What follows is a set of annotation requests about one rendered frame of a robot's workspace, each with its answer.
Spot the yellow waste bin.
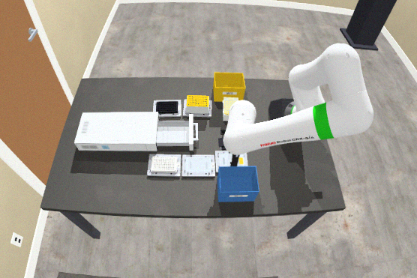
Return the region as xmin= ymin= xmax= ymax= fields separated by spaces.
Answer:
xmin=213 ymin=72 xmax=245 ymax=102

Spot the blue bin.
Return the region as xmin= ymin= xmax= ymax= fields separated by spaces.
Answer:
xmin=217 ymin=166 xmax=259 ymax=202

